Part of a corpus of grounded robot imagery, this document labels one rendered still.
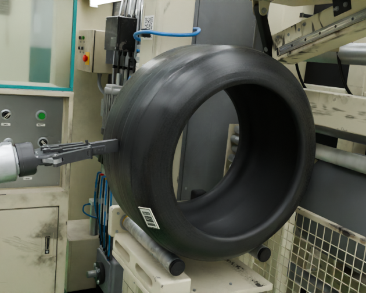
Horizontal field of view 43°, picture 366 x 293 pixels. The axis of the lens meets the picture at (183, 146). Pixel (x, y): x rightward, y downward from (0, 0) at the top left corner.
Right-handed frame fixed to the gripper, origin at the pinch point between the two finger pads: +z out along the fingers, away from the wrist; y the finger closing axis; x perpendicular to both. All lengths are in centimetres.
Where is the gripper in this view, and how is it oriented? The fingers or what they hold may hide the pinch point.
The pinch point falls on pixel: (103, 147)
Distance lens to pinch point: 112.3
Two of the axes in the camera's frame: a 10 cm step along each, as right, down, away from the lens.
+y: -4.7, -2.1, 8.6
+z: 8.8, -1.5, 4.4
